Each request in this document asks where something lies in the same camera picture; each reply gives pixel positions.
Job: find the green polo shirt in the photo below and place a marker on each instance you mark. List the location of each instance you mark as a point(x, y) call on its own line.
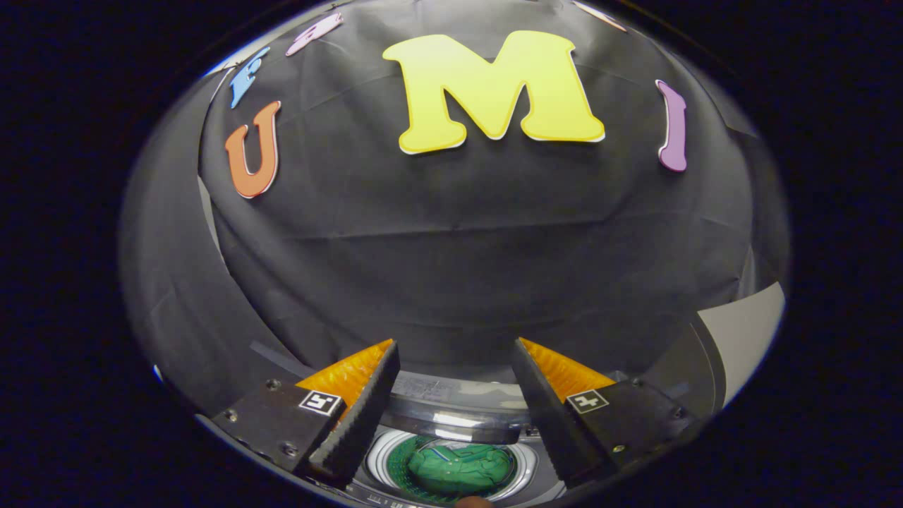
point(458, 469)

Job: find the dark grey washing machine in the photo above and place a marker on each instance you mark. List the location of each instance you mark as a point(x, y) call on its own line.
point(529, 466)

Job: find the black backdrop cloth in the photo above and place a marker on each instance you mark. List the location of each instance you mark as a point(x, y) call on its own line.
point(458, 247)

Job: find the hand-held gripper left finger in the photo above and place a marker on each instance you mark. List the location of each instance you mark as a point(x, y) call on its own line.
point(360, 423)

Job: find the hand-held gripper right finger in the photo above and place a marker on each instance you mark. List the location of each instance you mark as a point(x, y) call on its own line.
point(550, 423)

